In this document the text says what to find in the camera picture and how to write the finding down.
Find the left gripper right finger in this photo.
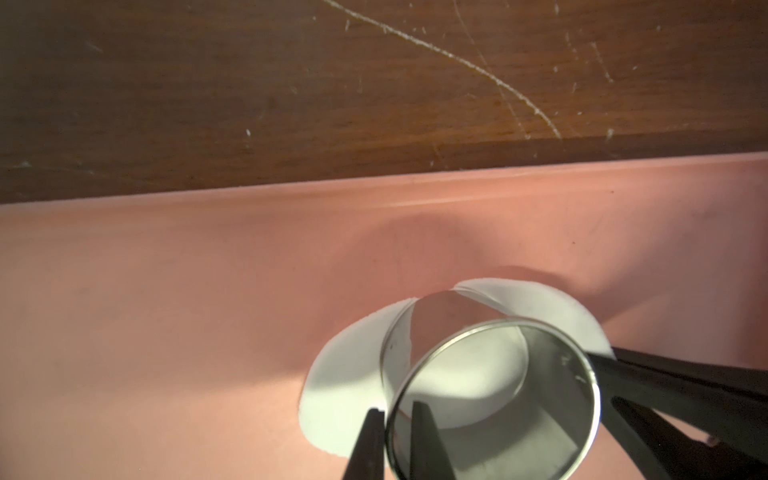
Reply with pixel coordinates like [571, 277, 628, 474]
[409, 401, 456, 480]

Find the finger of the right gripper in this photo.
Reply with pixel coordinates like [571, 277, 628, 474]
[602, 397, 767, 479]
[589, 349, 767, 447]

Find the round metal cutter ring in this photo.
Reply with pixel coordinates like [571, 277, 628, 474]
[380, 290, 602, 480]

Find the pink silicone mat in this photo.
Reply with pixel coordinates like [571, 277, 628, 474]
[1, 153, 767, 479]

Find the small dough piece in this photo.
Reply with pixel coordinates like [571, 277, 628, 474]
[298, 278, 615, 458]

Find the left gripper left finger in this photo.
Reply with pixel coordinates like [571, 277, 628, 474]
[342, 409, 385, 480]

